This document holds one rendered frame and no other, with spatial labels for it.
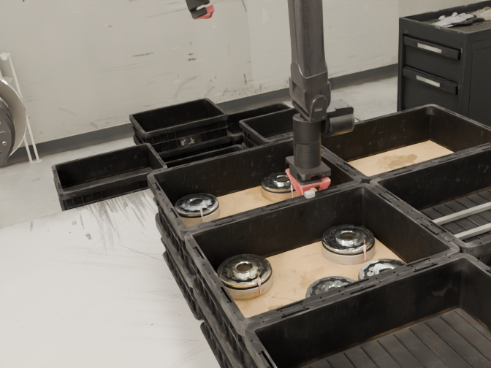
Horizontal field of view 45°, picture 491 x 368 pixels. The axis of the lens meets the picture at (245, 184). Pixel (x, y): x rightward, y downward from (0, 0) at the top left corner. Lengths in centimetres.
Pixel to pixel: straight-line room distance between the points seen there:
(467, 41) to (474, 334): 172
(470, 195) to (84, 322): 90
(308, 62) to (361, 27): 373
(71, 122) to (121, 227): 259
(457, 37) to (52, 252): 179
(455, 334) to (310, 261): 31
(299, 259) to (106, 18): 311
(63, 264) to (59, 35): 267
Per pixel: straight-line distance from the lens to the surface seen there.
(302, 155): 122
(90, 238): 163
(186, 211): 133
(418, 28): 280
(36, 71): 409
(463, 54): 260
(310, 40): 110
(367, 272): 108
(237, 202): 140
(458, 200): 140
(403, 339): 100
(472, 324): 105
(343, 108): 123
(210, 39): 429
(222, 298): 93
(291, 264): 116
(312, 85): 114
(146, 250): 152
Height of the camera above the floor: 149
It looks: 27 degrees down
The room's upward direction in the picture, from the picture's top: 6 degrees counter-clockwise
